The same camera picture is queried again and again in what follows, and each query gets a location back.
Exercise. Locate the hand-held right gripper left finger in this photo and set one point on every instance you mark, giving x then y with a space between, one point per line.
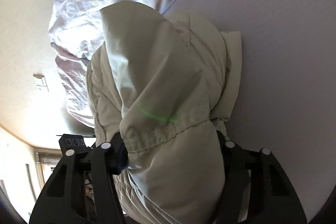
120 161

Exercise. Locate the glass window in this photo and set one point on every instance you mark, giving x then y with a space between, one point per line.
43 169

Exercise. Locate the bed with lilac sheet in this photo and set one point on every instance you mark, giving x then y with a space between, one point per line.
288 56

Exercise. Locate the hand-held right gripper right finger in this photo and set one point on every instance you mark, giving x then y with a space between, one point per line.
229 158

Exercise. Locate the pale green puffer jacket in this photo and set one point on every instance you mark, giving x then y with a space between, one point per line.
162 98

